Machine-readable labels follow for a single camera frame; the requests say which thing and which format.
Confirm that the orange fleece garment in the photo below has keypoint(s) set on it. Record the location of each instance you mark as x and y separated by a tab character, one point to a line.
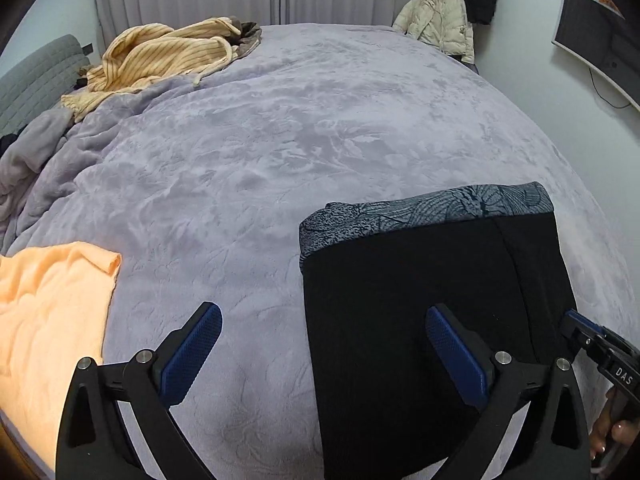
54	307

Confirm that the yellow striped garment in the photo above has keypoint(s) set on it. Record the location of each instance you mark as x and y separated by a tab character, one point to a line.
143	55

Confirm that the cream puffer jacket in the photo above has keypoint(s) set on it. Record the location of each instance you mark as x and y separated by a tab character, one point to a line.
443	24

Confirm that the person's right hand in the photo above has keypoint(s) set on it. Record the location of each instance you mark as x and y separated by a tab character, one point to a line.
622	432

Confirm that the black clothes pile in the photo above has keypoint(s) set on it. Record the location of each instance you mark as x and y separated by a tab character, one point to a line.
6	141

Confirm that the brown grey garment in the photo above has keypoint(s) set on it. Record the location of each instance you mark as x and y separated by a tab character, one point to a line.
247	39

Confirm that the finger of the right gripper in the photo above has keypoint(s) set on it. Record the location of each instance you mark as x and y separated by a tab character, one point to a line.
581	332

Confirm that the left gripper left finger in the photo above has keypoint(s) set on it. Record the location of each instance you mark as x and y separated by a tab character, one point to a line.
93	441

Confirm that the lavender plush bed blanket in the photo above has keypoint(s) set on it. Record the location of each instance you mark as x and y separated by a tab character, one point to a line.
323	192

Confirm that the grey padded headboard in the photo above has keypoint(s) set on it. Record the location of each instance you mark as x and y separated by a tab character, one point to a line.
36	83

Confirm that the black pants with grey waistband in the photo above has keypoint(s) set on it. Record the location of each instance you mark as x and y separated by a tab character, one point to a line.
490	253

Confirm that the wall mounted television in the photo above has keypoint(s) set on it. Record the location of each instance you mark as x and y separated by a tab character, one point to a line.
602	39

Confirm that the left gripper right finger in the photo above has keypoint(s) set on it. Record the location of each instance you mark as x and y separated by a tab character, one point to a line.
553	441

